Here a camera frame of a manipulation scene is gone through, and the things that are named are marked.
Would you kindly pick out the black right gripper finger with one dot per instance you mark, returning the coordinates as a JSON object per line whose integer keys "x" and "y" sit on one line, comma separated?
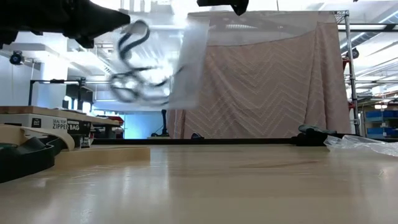
{"x": 233, "y": 3}

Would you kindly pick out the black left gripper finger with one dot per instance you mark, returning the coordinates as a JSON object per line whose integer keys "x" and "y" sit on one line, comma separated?
{"x": 93, "y": 18}
{"x": 84, "y": 42}

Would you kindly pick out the thin black rubber band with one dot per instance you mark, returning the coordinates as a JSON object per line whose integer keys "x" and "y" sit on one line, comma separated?
{"x": 112, "y": 85}
{"x": 122, "y": 51}

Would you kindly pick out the clear plastic zipper bag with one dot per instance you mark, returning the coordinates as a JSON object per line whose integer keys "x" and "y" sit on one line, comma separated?
{"x": 189, "y": 68}

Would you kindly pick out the wide beige rubber band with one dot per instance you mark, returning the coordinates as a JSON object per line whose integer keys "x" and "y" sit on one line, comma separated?
{"x": 109, "y": 155}

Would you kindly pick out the red item on workbench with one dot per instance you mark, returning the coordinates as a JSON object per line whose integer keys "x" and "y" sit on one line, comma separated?
{"x": 115, "y": 119}

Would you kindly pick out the black white zipper bag box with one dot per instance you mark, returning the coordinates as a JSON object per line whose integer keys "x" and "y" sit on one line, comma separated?
{"x": 46, "y": 122}

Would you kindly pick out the wooden top workbench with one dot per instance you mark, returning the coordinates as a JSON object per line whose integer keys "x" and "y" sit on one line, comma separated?
{"x": 18, "y": 109}

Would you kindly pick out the pink chevron blanket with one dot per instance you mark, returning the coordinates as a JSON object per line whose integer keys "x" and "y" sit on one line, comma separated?
{"x": 280, "y": 93}

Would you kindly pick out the black floor stand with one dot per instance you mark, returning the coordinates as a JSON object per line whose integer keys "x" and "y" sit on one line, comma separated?
{"x": 163, "y": 124}

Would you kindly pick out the red plastic bin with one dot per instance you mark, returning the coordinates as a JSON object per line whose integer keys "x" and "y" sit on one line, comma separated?
{"x": 351, "y": 105}
{"x": 346, "y": 63}

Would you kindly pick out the blue storage bin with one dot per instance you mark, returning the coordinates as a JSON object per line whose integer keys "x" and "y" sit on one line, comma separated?
{"x": 381, "y": 115}
{"x": 381, "y": 131}

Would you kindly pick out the heap of clear plastic bags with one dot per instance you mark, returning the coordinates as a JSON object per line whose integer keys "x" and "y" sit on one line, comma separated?
{"x": 360, "y": 143}

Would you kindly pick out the white air duct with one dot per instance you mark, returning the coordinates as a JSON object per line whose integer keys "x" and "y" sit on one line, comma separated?
{"x": 77, "y": 59}

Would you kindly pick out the black ceiling camera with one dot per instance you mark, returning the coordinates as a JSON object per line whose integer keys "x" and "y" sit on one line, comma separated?
{"x": 355, "y": 53}
{"x": 16, "y": 58}

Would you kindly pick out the distant black metal frame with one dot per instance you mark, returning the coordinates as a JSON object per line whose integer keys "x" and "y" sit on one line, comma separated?
{"x": 56, "y": 81}

